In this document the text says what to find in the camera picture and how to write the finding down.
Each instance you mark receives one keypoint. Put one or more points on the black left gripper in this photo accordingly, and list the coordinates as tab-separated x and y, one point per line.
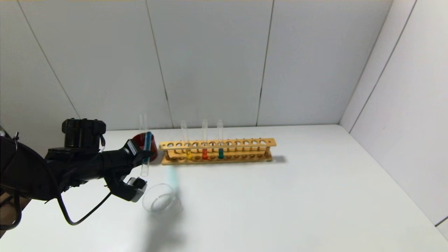
134	148

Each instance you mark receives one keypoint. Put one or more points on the test tube with blue pigment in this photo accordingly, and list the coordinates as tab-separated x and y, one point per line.
148	143

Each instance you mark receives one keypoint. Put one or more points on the test tube with yellow pigment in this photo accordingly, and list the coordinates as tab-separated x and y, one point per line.
188	154

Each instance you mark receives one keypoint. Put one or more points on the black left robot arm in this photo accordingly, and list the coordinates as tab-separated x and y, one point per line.
45	168

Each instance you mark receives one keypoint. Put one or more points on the empty clear glass tube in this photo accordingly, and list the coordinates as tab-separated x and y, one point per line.
146	122
140	122

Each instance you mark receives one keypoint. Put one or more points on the test tube with red pigment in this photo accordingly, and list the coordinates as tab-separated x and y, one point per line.
204	153

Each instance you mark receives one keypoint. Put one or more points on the wooden test tube rack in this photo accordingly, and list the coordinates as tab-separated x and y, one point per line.
217	156

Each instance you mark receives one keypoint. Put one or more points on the test tube with teal pigment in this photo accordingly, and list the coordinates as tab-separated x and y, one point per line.
220	152

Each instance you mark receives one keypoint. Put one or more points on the red plastic cup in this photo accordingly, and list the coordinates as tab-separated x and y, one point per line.
154	147

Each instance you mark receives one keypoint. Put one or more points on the clear glass spouted dish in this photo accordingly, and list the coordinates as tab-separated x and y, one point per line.
161	201

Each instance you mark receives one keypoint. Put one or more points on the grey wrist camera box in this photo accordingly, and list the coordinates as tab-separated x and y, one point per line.
136	189

